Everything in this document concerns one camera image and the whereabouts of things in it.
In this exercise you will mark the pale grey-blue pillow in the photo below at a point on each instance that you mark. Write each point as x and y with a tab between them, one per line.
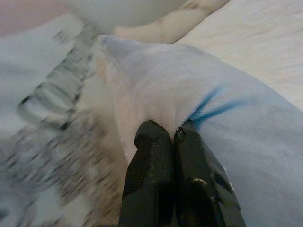
189	82

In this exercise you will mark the beige bolster pillow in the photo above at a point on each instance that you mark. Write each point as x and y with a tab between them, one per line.
154	30

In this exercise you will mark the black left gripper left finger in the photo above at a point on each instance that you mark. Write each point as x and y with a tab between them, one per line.
151	177

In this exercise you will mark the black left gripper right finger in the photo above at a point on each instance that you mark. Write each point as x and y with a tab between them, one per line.
201	189

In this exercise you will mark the grey swirl patterned blanket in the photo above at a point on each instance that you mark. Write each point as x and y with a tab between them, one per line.
35	118

